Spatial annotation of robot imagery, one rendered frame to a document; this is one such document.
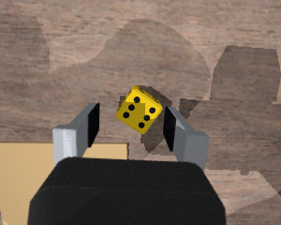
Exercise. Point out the tan flat mat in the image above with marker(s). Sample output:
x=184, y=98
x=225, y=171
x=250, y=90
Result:
x=25, y=165

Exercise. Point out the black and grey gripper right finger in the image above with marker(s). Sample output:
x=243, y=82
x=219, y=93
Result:
x=187, y=144

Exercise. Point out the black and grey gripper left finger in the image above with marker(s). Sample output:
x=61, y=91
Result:
x=73, y=139

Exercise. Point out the yellow die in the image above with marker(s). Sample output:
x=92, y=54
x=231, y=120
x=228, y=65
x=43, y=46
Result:
x=139, y=109

